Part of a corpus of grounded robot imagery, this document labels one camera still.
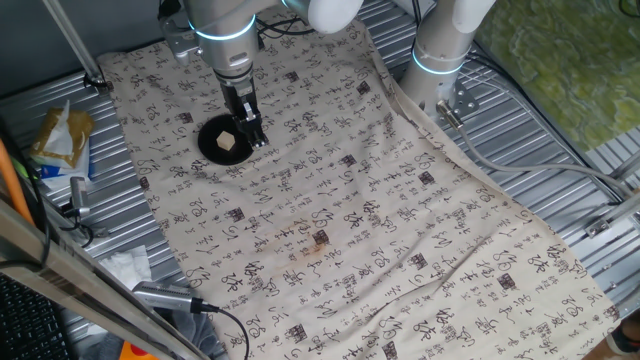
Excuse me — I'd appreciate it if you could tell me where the aluminium frame beam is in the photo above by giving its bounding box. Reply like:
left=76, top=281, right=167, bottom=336
left=0, top=198, right=211, bottom=360

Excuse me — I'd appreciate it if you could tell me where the silver camera on black mount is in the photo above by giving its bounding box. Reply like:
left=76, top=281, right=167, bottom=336
left=62, top=175, right=94, bottom=219

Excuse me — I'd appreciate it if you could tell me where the aluminium pole with clamp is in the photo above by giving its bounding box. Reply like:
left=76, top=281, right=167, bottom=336
left=42, top=0, right=109, bottom=94

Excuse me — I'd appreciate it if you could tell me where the crumpled white tissue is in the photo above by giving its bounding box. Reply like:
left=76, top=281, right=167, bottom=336
left=98, top=244, right=154, bottom=291

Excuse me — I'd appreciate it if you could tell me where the black camera cable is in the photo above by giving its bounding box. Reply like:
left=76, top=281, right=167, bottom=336
left=192, top=298, right=251, bottom=360

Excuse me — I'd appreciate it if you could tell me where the black keyboard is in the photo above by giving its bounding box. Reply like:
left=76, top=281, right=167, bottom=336
left=0, top=272, right=76, bottom=360

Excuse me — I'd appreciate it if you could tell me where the aluminium frame profile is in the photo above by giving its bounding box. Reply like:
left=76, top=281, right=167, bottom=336
left=583, top=192, right=640, bottom=239

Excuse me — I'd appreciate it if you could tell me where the beige calligraphy print cloth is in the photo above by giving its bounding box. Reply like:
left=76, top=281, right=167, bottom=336
left=96, top=0, right=621, bottom=360

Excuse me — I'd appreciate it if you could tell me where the dark sneaker shoe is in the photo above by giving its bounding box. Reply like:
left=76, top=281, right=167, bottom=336
left=605, top=312, right=640, bottom=357

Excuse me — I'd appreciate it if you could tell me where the silver depth camera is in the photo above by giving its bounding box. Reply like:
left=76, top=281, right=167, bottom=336
left=132, top=281, right=196, bottom=314

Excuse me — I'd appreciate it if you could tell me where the orange pole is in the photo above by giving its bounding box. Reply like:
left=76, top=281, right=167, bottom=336
left=0, top=137, right=36, bottom=226

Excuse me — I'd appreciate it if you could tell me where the black round dish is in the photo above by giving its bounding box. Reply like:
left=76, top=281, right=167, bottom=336
left=197, top=113, right=259, bottom=167

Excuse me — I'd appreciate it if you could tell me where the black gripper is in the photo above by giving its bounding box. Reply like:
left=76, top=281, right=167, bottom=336
left=218, top=73, right=270, bottom=150

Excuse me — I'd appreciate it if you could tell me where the orange emergency stop box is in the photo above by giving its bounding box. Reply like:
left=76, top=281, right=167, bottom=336
left=118, top=341, right=161, bottom=360

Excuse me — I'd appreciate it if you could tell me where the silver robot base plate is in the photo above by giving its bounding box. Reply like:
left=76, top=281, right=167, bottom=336
left=424, top=79, right=481, bottom=124

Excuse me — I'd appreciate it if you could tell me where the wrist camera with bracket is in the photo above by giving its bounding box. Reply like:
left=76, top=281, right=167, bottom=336
left=158, top=0, right=201, bottom=66

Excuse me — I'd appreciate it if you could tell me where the black mount cable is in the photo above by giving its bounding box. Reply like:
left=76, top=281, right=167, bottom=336
left=62, top=207, right=96, bottom=250

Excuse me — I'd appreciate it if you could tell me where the yellow tissue pack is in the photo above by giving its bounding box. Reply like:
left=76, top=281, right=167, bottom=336
left=28, top=99, right=96, bottom=170

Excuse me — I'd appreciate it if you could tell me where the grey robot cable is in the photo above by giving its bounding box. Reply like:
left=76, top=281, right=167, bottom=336
left=435, top=99, right=639, bottom=201

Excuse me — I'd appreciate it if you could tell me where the thick black gripper cable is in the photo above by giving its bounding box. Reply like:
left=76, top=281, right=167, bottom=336
left=254, top=14, right=317, bottom=40

